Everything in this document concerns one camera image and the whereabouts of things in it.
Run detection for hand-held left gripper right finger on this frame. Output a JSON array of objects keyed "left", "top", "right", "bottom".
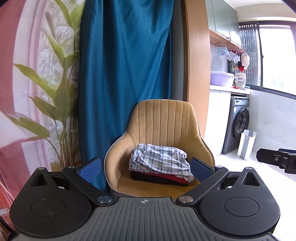
[{"left": 176, "top": 158, "right": 262, "bottom": 206}]

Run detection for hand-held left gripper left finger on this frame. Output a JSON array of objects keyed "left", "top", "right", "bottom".
[{"left": 30, "top": 157, "right": 114, "bottom": 206}]

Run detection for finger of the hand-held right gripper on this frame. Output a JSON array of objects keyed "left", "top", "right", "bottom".
[{"left": 257, "top": 149, "right": 289, "bottom": 164}]

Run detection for white laundry basket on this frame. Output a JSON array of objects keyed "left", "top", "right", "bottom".
[{"left": 237, "top": 130, "right": 258, "bottom": 160}]

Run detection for folded red garment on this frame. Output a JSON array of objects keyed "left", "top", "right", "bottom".
[{"left": 139, "top": 171, "right": 185, "bottom": 182}]

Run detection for grey washing machine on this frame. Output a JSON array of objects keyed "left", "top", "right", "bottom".
[{"left": 221, "top": 95, "right": 251, "bottom": 155}]

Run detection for folded black garment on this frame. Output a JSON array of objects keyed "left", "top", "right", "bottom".
[{"left": 130, "top": 171, "right": 189, "bottom": 186}]

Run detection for yellow upholstered chair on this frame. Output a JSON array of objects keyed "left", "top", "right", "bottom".
[{"left": 104, "top": 99, "right": 215, "bottom": 197}]

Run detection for detergent bottle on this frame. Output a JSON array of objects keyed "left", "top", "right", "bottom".
[{"left": 235, "top": 72, "right": 246, "bottom": 89}]

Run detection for purple plastic basin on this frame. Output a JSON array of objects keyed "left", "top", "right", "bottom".
[{"left": 210, "top": 71, "right": 236, "bottom": 87}]

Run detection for black framed window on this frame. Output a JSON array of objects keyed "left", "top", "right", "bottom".
[{"left": 238, "top": 21, "right": 296, "bottom": 100}]

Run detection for hanging laundry on rack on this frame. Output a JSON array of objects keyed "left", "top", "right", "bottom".
[{"left": 214, "top": 40, "right": 251, "bottom": 73}]

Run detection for dark teal curtain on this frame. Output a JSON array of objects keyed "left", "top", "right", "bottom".
[{"left": 77, "top": 0, "right": 175, "bottom": 193}]

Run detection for grey upper cabinets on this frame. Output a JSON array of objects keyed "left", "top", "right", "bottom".
[{"left": 205, "top": 0, "right": 241, "bottom": 46}]

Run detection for plant print wall tapestry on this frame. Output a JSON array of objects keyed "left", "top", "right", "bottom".
[{"left": 0, "top": 0, "right": 85, "bottom": 227}]

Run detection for wooden wall panel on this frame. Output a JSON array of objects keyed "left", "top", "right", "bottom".
[{"left": 181, "top": 0, "right": 211, "bottom": 138}]

